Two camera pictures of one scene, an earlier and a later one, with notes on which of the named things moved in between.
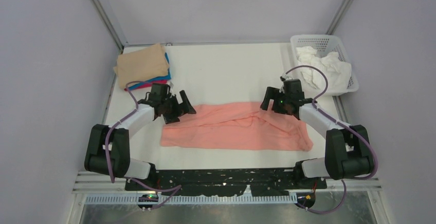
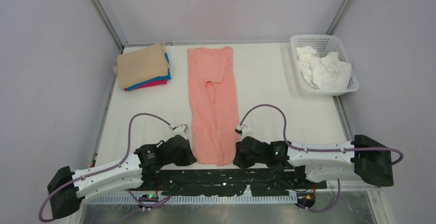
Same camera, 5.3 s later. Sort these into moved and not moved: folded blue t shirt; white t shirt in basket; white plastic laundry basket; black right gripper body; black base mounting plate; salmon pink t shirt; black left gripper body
Moved: black right gripper body; black left gripper body; salmon pink t shirt
Not moved: white plastic laundry basket; black base mounting plate; white t shirt in basket; folded blue t shirt
